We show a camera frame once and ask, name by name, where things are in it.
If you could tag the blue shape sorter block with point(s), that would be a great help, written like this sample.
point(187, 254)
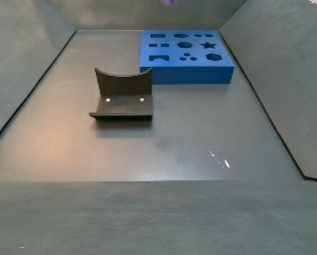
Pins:
point(184, 57)

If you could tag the black curved holder stand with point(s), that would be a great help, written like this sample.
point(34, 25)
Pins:
point(125, 95)

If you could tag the purple three prong object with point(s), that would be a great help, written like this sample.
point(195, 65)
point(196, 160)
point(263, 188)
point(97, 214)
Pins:
point(168, 2)

